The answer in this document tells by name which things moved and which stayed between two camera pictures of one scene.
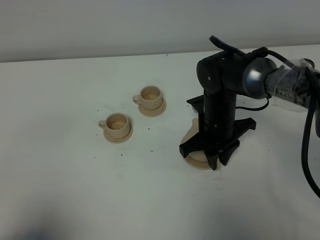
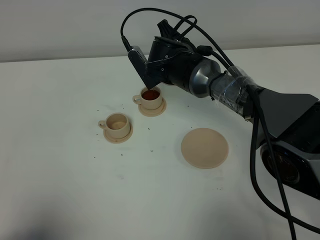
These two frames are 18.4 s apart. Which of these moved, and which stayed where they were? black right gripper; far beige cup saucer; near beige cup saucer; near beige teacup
Moved: black right gripper
Stayed: near beige cup saucer; far beige cup saucer; near beige teacup
